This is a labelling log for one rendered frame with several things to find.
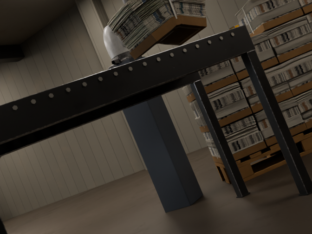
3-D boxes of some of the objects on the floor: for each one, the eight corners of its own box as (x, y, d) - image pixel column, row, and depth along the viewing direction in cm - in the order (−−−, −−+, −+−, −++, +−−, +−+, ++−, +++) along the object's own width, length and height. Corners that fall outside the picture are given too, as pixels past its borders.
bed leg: (307, 190, 194) (248, 52, 196) (316, 189, 189) (256, 48, 191) (298, 195, 192) (239, 56, 194) (308, 195, 187) (246, 52, 188)
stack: (221, 181, 306) (175, 74, 309) (364, 118, 316) (319, 15, 318) (234, 186, 268) (182, 64, 270) (397, 114, 278) (345, -3, 280)
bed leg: (244, 193, 239) (196, 81, 241) (250, 193, 234) (201, 79, 236) (236, 198, 237) (188, 84, 239) (242, 197, 232) (193, 82, 234)
